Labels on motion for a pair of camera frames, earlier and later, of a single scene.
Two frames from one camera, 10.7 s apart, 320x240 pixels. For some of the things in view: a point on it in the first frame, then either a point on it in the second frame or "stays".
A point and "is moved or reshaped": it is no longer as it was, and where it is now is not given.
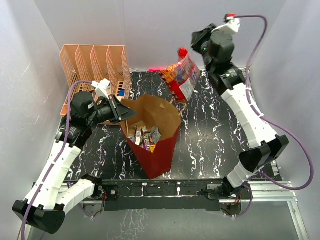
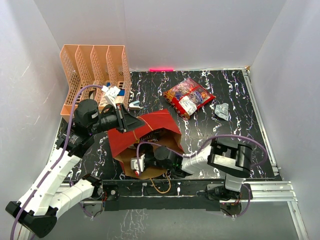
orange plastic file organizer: x=92 y=63 stays
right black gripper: x=198 y=37 to x=148 y=148
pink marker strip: x=154 y=69 stays
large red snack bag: x=182 y=77 to x=187 y=96
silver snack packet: x=155 y=134 to x=222 y=111
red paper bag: x=165 y=117 is moved or reshaped
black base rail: x=160 y=195 stays
